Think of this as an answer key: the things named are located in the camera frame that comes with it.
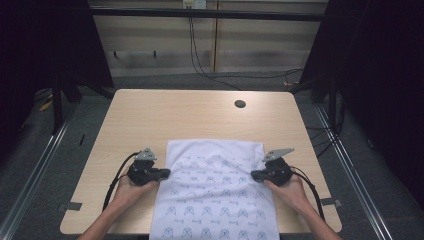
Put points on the yellow floor object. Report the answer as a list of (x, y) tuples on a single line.
[(45, 105)]

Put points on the grey tape strip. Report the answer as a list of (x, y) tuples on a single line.
[(70, 206), (331, 201)]

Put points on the black horizontal bar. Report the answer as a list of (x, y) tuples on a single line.
[(206, 14)]

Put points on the black curtain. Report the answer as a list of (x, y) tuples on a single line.
[(376, 83), (36, 50)]

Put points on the person's right hand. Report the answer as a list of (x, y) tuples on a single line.
[(291, 193)]

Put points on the white wall socket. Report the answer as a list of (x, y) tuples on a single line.
[(194, 3)]

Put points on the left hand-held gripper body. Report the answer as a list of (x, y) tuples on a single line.
[(142, 168)]

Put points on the aluminium floor rail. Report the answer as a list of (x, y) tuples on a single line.
[(350, 173), (36, 170)]

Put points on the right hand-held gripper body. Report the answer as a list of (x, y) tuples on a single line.
[(278, 170)]

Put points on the white printed towel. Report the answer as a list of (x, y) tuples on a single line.
[(213, 190)]

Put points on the small black floor tape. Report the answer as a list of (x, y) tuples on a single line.
[(82, 139)]

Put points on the black metal stand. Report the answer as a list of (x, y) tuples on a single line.
[(332, 100), (57, 106)]

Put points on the person's left hand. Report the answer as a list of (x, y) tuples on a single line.
[(128, 193)]

